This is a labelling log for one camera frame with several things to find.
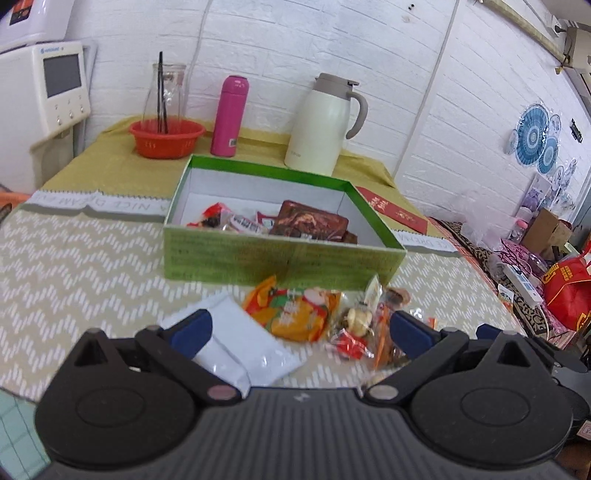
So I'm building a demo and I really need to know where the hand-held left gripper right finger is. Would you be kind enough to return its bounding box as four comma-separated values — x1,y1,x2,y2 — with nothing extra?
365,310,532,402

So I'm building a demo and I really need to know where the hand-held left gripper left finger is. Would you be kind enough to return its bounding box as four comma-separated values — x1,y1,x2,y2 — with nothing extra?
69,309,243,402

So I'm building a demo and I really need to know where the clear assorted snack packet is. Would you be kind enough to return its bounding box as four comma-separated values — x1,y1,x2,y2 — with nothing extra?
325,273,437,370

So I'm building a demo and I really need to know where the small red candy wrapper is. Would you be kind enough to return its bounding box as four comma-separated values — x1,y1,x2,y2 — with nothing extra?
329,330,376,360

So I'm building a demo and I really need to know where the plain white packet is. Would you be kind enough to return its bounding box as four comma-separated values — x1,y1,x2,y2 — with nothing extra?
159,292,302,387

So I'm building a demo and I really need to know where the orange snack packet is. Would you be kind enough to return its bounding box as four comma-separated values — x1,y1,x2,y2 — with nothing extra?
242,276,341,343

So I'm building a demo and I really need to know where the green cardboard box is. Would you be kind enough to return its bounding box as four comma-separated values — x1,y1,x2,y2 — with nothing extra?
163,154,408,289

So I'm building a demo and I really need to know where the red candy packet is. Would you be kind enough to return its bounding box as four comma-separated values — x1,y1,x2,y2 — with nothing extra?
187,203,234,229

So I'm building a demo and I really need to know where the dark red snack bag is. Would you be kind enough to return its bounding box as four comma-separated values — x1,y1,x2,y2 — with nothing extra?
268,199,358,244

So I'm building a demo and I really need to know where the white power strip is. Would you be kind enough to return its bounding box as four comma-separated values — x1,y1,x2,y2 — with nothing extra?
502,264,544,305

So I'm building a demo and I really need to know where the leopard patterned cloth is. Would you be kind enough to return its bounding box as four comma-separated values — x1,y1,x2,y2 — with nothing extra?
429,217,568,342

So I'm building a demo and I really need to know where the red gift bag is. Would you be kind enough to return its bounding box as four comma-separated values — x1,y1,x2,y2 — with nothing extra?
542,251,591,330

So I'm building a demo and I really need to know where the brown cardboard box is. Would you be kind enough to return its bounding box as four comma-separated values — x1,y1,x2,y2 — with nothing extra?
522,209,573,259

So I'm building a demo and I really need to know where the red envelope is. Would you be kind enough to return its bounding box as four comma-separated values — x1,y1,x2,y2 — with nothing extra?
355,186,430,234

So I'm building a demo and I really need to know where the patterned tablecloth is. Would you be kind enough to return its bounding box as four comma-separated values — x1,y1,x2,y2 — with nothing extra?
0,189,529,467

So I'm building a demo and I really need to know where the yellow cloth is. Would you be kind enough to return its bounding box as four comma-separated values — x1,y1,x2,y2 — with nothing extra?
39,115,398,204

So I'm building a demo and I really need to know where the red plastic basket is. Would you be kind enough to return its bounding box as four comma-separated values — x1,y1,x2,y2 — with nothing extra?
128,117,207,160

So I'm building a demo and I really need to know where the pink thermos bottle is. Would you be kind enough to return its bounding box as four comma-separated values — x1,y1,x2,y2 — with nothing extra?
210,75,250,158

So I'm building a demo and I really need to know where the cream thermal jug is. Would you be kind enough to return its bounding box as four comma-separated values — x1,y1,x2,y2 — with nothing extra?
284,73,369,177

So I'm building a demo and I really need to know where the glass carafe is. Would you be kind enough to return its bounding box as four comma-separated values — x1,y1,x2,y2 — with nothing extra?
142,63,188,123

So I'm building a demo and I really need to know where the white appliance with screen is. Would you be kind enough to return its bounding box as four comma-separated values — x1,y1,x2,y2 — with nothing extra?
0,41,92,195

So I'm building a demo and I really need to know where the white water purifier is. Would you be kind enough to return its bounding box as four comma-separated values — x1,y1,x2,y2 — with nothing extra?
0,0,77,54

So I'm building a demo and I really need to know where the blue round wall decoration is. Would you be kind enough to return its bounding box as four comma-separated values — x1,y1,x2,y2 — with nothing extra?
510,104,561,175

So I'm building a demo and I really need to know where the white wall conduit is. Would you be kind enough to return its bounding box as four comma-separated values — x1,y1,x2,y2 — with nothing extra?
392,0,462,178

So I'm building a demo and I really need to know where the white cable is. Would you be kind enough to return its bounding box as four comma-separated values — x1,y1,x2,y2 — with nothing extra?
190,0,214,93

